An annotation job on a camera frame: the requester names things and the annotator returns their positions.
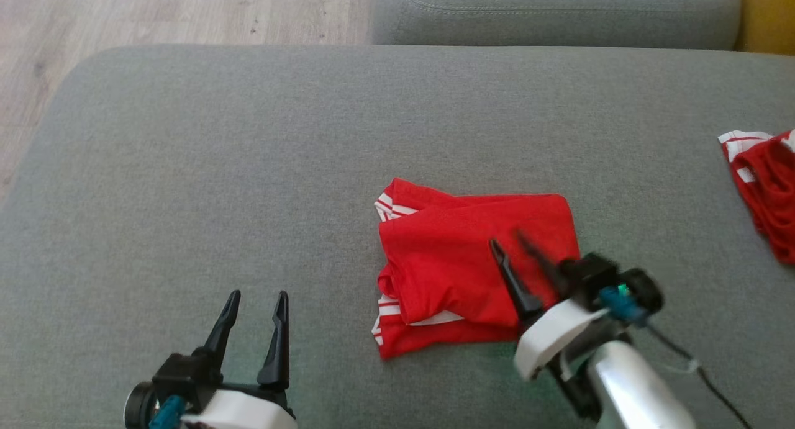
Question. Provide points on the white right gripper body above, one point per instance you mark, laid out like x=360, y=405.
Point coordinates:
x=549, y=336

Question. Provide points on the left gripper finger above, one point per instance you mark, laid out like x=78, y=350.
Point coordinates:
x=276, y=354
x=218, y=339

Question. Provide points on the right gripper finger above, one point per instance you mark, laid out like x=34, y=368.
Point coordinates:
x=546, y=270
x=522, y=295

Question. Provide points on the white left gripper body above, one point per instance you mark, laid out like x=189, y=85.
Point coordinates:
x=248, y=410

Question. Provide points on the red white basketball jersey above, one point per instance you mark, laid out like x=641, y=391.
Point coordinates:
x=447, y=255

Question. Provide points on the red shorts white stripe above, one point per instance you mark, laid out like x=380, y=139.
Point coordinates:
x=767, y=187

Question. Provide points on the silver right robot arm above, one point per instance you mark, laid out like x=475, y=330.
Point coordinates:
x=627, y=385

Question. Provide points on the grey sofa seat cushion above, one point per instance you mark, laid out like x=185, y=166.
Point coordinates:
x=248, y=199

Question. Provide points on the grey sofa back cushion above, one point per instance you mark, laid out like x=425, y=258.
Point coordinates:
x=559, y=13

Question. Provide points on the yellow furniture panel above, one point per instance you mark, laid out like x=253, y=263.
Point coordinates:
x=770, y=13

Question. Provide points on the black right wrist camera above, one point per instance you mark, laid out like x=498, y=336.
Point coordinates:
x=590, y=279

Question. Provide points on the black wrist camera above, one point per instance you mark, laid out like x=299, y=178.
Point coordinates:
x=186, y=373
x=590, y=279

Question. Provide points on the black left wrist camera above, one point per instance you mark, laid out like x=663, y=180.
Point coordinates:
x=186, y=373

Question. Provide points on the blue right camera connector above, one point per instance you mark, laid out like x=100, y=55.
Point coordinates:
x=624, y=306

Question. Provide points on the blue camera connector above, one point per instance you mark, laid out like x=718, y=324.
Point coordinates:
x=624, y=306
x=166, y=413

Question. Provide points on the blue left camera connector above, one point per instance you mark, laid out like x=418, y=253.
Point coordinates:
x=166, y=413

